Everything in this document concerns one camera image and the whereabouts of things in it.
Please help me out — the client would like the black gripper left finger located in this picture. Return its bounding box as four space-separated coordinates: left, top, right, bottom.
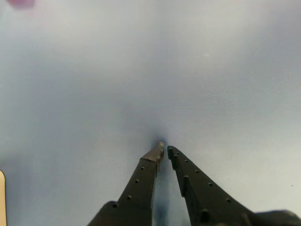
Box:
88 142 165 226

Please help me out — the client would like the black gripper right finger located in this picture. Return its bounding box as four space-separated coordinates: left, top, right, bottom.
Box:
166 145 258 226

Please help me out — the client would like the red cube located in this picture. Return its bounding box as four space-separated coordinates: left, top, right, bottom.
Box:
6 0 35 10

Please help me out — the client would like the beige metal box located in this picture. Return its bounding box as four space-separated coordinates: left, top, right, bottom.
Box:
0 169 6 226

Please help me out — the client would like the dark grey mat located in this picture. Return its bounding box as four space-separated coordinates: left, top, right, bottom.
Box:
0 0 301 226

